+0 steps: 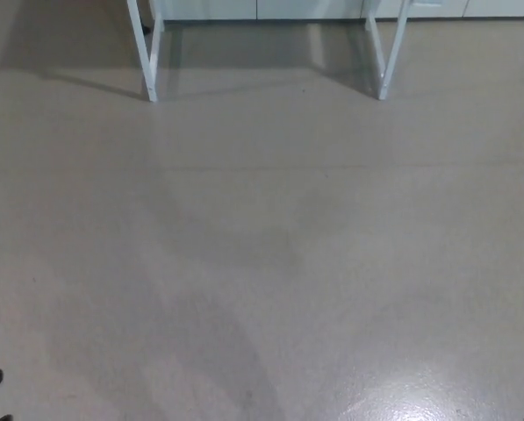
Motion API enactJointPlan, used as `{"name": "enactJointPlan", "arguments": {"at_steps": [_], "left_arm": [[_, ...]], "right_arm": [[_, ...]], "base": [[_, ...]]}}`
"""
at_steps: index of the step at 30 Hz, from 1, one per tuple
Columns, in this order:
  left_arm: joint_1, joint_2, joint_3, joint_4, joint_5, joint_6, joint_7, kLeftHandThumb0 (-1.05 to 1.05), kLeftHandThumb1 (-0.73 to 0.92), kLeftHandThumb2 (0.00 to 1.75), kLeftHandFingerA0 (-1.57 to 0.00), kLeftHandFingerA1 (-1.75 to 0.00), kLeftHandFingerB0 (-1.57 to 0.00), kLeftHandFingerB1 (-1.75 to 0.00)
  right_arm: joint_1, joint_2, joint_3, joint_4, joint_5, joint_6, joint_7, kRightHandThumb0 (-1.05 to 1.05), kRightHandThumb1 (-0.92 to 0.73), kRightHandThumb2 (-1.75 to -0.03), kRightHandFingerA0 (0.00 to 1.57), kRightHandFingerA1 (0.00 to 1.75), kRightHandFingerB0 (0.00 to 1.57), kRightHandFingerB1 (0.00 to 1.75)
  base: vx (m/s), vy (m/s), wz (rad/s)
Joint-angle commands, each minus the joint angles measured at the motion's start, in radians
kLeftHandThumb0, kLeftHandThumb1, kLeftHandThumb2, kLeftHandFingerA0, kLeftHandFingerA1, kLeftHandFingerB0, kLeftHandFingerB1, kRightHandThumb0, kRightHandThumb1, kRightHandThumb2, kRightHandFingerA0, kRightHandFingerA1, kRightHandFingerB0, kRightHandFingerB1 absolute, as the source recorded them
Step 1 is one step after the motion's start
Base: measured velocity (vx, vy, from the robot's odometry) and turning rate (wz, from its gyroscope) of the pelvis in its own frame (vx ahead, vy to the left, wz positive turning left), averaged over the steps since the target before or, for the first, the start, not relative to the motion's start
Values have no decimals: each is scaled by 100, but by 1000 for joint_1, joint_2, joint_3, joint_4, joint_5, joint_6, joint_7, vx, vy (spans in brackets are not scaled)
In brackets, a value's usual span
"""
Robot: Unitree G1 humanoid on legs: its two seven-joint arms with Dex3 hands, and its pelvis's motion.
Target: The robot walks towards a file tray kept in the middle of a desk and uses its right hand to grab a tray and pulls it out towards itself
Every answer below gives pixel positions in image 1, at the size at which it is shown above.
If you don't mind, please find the white desk with metal legs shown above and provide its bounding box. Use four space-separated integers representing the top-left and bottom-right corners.
127 0 410 103

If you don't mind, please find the white two-door cabinet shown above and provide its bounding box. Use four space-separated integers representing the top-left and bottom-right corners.
151 0 364 22

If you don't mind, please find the white shelf unit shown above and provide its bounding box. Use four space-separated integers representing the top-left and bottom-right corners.
408 0 524 19

